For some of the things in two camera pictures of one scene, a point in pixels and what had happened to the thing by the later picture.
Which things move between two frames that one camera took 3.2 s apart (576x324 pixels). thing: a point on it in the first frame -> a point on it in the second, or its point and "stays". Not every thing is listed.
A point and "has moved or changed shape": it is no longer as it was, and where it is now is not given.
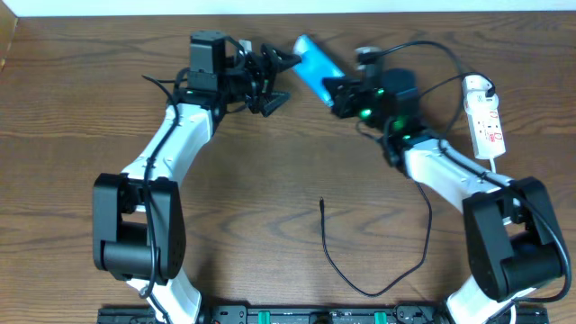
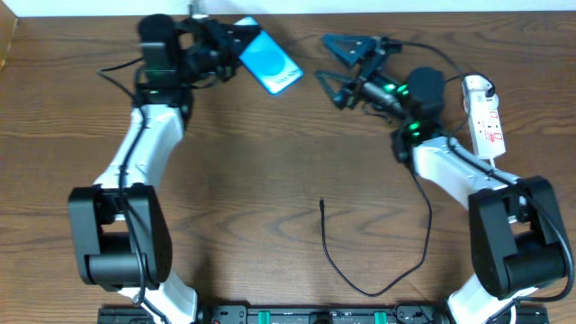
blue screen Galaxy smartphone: [315, 66] has moved or changed shape
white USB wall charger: [477, 101] stays
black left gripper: [262, 78] -> [220, 46]
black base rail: [320, 314] stays
